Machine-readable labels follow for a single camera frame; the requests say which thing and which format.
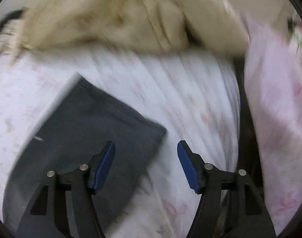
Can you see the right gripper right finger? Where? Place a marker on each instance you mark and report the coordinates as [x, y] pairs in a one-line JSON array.
[[230, 204]]

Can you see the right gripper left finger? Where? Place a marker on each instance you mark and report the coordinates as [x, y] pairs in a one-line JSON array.
[[46, 213]]

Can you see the dark grey pants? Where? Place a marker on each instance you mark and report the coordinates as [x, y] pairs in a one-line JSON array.
[[86, 119]]

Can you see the white floral bed sheet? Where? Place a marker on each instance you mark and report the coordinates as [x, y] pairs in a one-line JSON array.
[[193, 94]]

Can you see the pink floral pillow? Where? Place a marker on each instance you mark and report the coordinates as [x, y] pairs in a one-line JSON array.
[[273, 86]]

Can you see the beige crumpled blanket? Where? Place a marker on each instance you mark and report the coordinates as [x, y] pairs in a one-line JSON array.
[[143, 25]]

